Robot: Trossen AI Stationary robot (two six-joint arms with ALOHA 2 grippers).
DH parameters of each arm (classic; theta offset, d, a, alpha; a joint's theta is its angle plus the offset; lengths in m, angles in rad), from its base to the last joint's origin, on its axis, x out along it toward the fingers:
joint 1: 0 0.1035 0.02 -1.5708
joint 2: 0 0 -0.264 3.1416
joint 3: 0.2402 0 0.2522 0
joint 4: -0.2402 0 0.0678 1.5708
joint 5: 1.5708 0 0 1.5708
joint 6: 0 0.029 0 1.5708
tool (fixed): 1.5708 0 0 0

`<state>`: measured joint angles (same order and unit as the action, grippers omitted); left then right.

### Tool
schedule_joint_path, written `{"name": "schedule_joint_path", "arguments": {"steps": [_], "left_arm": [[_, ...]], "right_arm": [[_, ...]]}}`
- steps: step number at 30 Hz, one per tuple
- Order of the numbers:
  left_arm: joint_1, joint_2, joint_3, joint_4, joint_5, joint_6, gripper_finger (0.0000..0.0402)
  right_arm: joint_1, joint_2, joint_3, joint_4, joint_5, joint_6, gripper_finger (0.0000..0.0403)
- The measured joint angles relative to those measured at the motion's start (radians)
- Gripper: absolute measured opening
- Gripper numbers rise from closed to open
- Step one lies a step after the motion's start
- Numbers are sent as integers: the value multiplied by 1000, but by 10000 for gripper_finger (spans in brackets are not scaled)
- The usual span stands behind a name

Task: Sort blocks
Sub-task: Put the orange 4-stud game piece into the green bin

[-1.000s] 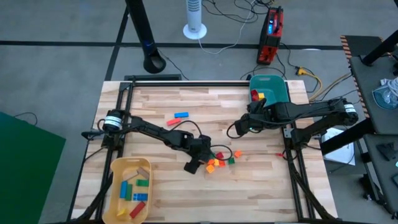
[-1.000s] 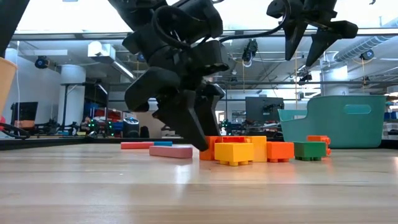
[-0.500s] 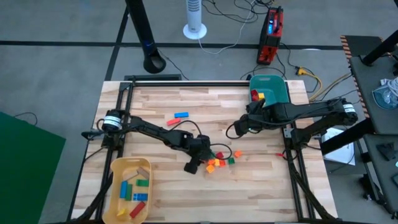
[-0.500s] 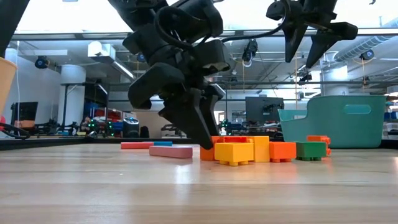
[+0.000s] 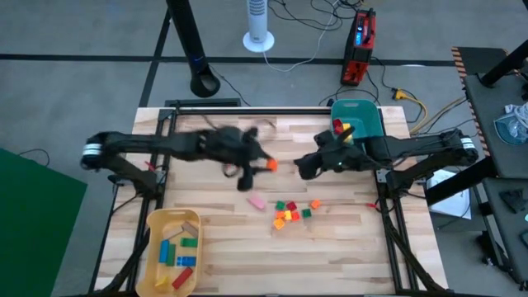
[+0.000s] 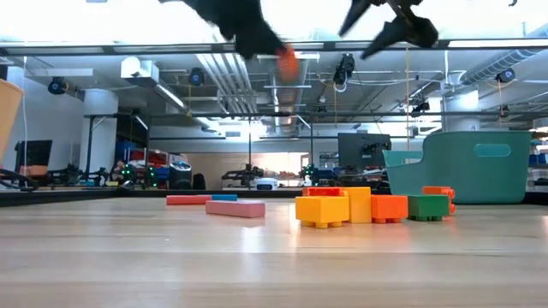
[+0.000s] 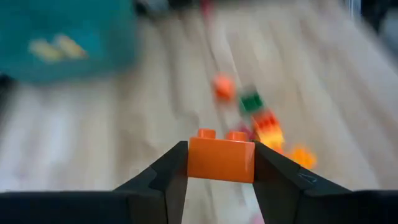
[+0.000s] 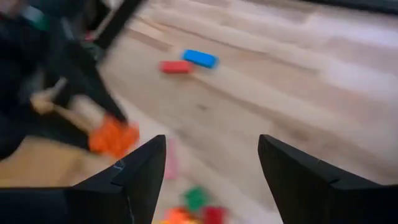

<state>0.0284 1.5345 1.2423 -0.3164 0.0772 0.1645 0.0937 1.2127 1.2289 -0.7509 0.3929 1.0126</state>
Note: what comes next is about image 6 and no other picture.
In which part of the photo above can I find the small orange toy brick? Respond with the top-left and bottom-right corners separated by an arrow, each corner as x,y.
370,194 -> 409,225
301,186 -> 348,198
421,185 -> 457,216
275,44 -> 301,83

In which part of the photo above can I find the shelf with coloured bins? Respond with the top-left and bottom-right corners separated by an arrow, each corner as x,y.
114,140 -> 172,189

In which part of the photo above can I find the white round column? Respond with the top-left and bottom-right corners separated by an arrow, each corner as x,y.
79,88 -> 119,172
442,89 -> 480,132

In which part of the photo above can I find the pink long block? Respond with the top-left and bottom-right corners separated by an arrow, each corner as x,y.
205,199 -> 267,219

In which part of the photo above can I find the small green toy brick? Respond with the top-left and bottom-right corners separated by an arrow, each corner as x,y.
406,194 -> 451,222

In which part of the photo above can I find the blue black hanging reel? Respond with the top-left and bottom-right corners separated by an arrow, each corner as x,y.
46,76 -> 69,96
495,67 -> 517,85
188,67 -> 206,87

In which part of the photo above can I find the black tower fan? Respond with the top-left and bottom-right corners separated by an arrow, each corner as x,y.
169,160 -> 194,191

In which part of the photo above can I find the red long block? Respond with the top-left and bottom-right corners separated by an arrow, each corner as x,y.
165,194 -> 214,206

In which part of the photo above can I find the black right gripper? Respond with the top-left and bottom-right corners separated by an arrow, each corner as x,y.
337,0 -> 440,61

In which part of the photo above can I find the black aluminium rig frame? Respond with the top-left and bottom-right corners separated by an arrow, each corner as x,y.
0,38 -> 548,209

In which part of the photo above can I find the teal plastic bin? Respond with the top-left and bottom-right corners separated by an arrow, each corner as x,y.
382,130 -> 533,205

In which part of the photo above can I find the black computer monitor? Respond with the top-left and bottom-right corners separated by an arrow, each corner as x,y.
15,139 -> 53,177

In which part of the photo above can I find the small yellow-orange toy brick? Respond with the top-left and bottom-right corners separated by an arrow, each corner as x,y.
295,195 -> 350,229

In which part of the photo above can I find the small yellow toy brick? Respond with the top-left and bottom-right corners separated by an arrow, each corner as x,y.
342,186 -> 372,224

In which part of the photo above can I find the black hanging cable reel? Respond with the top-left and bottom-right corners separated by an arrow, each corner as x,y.
332,53 -> 356,93

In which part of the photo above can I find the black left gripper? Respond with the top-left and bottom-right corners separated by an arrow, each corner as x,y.
182,0 -> 288,61

